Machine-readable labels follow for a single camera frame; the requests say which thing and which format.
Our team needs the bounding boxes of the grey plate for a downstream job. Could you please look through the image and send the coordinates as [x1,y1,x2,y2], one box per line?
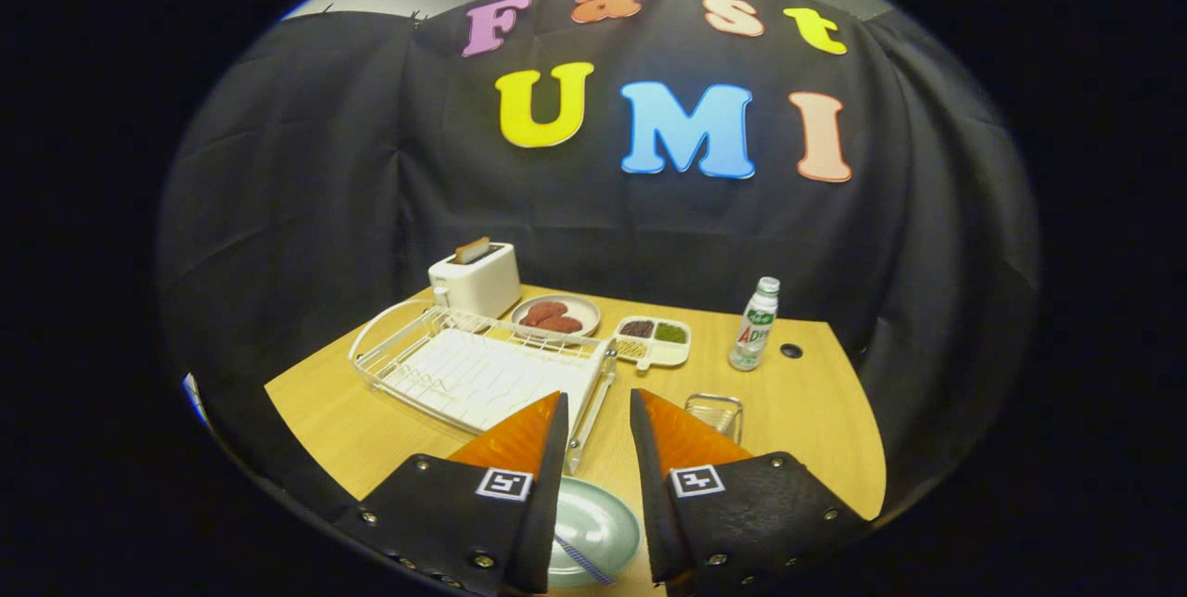
[510,293,603,338]

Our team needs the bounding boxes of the white divided tray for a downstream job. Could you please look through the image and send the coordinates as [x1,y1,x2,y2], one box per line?
[612,315,693,372]

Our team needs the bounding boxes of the pale green plate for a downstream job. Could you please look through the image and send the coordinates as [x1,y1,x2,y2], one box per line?
[547,476,643,590]

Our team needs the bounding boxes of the black backdrop cloth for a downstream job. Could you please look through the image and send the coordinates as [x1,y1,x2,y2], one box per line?
[156,0,1040,524]

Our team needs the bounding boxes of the white toaster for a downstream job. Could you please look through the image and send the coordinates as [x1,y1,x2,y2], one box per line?
[428,242,523,320]

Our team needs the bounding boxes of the metal wire basket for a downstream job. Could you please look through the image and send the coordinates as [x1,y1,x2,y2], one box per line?
[683,393,745,446]

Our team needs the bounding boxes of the white wire dish rack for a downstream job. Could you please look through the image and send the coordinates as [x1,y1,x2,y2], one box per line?
[348,298,619,476]

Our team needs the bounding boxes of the white drink bottle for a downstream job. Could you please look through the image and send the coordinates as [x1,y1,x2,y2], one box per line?
[728,276,781,372]

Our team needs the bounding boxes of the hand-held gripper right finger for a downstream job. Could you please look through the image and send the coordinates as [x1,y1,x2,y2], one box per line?
[629,387,873,591]

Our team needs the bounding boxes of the white drip tray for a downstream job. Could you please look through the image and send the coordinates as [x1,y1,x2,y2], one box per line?
[380,328,604,436]

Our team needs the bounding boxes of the spoon with striped handle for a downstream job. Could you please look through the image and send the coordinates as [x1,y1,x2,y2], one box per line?
[555,534,615,586]

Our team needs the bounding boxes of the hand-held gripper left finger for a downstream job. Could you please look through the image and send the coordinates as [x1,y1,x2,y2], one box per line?
[332,390,569,595]

